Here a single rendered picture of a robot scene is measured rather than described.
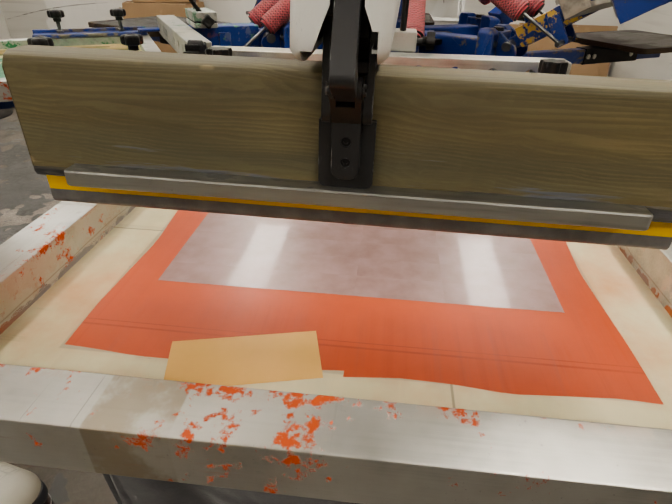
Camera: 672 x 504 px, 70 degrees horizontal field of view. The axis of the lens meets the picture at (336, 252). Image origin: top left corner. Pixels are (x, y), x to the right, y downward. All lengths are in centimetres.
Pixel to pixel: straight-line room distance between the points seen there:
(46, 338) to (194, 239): 16
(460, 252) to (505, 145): 21
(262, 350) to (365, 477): 13
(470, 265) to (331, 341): 17
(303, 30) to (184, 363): 23
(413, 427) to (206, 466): 11
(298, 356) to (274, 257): 13
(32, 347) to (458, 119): 33
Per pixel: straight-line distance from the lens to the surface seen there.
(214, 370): 35
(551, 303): 44
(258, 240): 49
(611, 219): 31
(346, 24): 23
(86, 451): 31
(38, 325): 43
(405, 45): 103
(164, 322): 40
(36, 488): 128
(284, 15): 138
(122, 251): 50
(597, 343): 41
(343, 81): 23
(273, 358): 35
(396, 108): 28
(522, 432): 28
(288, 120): 29
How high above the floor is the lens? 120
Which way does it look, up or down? 31 degrees down
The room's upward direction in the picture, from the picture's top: 1 degrees clockwise
